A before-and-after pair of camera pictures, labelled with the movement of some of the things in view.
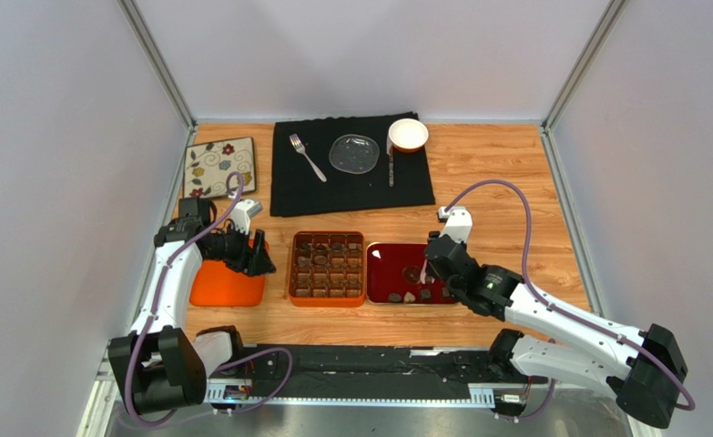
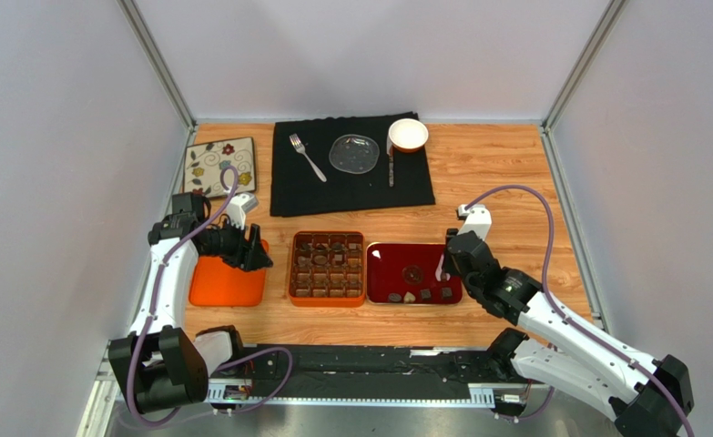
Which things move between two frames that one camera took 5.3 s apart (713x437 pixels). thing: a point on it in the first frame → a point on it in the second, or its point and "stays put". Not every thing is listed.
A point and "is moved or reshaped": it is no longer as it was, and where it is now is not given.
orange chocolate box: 327,269 stays put
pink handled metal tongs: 422,276 is moved or reshaped
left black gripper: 255,262 stays put
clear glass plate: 354,153 stays put
